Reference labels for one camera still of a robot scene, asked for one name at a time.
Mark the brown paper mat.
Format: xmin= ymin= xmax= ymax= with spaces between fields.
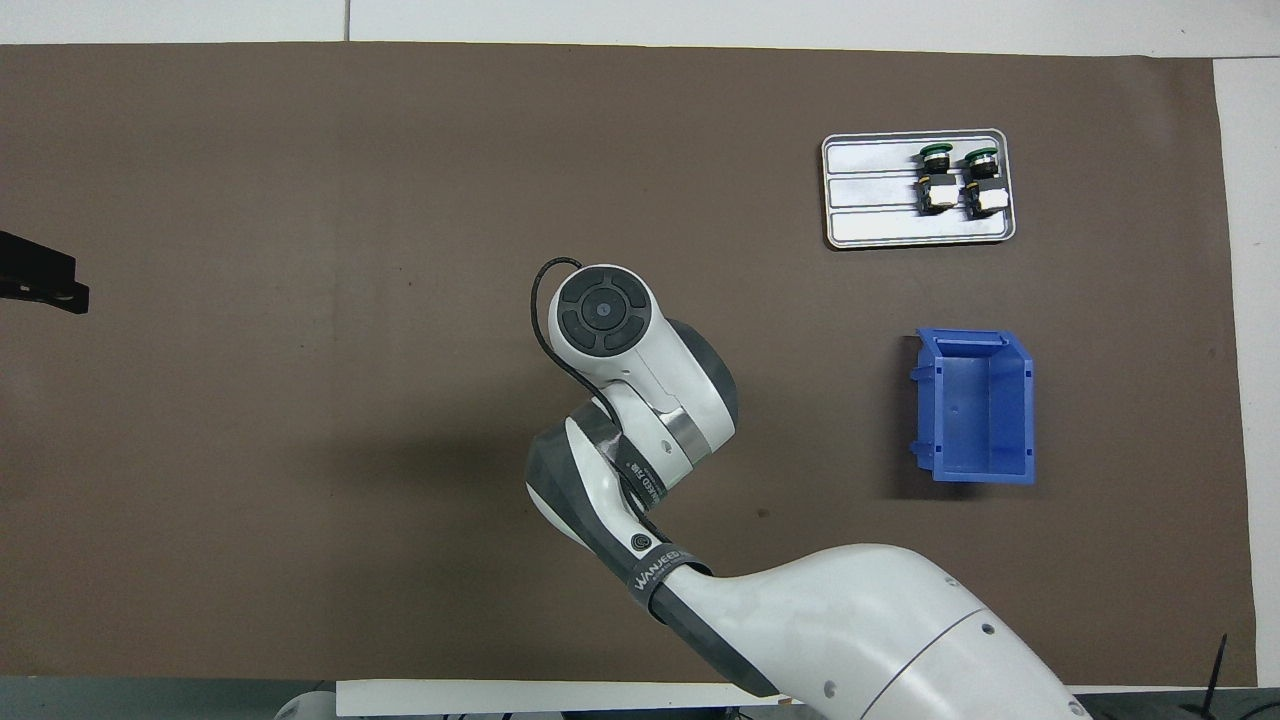
xmin=0 ymin=42 xmax=1259 ymax=689

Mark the silver metal tray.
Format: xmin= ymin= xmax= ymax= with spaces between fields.
xmin=821 ymin=128 xmax=1018 ymax=250

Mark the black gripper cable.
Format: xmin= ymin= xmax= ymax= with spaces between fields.
xmin=530 ymin=257 xmax=611 ymax=401

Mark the green push button switch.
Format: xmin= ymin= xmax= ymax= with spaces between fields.
xmin=915 ymin=143 xmax=961 ymax=216
xmin=960 ymin=147 xmax=1009 ymax=221

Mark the blue plastic bin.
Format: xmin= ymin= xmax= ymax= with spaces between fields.
xmin=908 ymin=327 xmax=1037 ymax=486

